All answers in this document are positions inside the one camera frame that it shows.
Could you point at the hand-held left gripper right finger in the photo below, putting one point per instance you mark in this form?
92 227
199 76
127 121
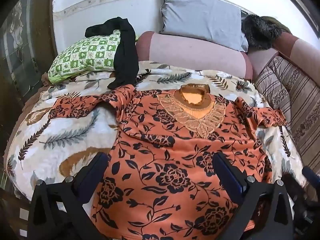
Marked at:
226 171

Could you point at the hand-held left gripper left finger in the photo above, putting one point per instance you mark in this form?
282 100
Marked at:
99 166

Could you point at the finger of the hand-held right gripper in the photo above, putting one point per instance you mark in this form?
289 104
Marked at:
311 173
293 187

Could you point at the orange floral top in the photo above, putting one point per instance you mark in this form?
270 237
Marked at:
160 155

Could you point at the leaf-print blanket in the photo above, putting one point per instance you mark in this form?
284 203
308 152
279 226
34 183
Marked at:
57 135

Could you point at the striped brown mattress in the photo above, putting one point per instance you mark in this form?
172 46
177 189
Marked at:
295 105

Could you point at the green checked pillow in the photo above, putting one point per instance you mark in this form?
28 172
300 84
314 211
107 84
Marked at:
82 55

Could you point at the black garment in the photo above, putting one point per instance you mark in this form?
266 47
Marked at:
126 55

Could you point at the pink bolster cushion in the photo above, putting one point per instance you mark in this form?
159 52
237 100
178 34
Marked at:
190 52
300 47

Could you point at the dark furry cloth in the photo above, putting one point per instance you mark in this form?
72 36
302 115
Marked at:
260 32

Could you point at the grey pillow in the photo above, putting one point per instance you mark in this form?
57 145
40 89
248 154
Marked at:
200 20

